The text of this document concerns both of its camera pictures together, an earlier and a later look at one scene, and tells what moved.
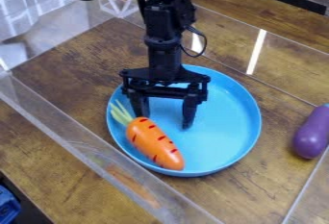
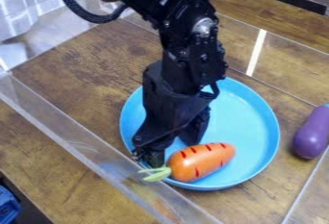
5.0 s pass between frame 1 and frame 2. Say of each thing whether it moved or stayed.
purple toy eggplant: stayed
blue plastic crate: stayed
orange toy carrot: moved
